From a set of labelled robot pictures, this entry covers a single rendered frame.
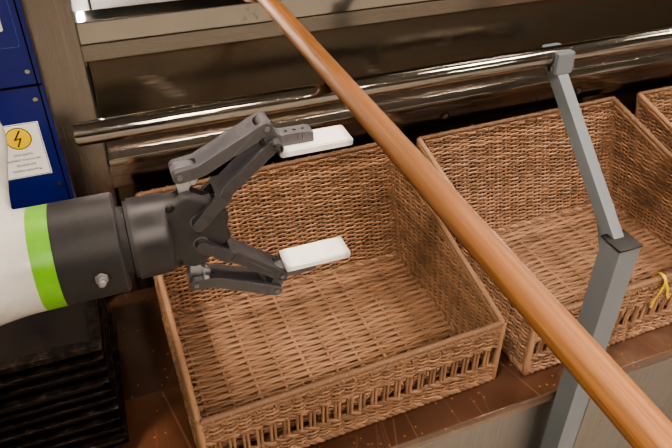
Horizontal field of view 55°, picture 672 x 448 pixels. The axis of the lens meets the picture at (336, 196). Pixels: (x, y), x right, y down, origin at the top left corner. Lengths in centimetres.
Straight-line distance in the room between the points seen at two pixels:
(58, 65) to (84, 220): 67
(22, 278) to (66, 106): 70
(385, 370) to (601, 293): 36
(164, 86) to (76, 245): 72
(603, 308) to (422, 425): 37
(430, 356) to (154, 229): 68
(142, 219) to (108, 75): 69
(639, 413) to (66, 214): 46
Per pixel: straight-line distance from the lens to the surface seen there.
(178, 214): 60
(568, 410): 129
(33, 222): 59
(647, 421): 48
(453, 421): 123
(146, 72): 126
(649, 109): 177
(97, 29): 120
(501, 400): 127
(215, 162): 58
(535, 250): 160
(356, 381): 110
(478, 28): 147
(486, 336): 117
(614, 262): 105
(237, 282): 66
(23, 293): 59
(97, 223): 58
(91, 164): 131
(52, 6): 119
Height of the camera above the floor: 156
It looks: 35 degrees down
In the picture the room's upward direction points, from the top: straight up
